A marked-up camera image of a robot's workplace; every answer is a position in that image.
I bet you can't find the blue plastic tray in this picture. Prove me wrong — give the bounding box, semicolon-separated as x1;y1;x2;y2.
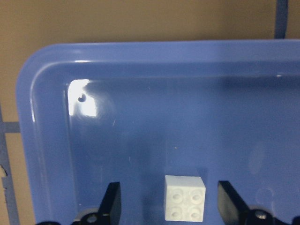
16;39;300;225

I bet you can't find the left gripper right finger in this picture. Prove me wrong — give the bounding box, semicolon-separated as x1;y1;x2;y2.
217;180;286;225

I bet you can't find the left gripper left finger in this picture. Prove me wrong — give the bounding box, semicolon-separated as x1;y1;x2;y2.
68;182;121;225

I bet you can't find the white block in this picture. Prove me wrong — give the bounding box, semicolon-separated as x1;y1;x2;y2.
164;175;206;222

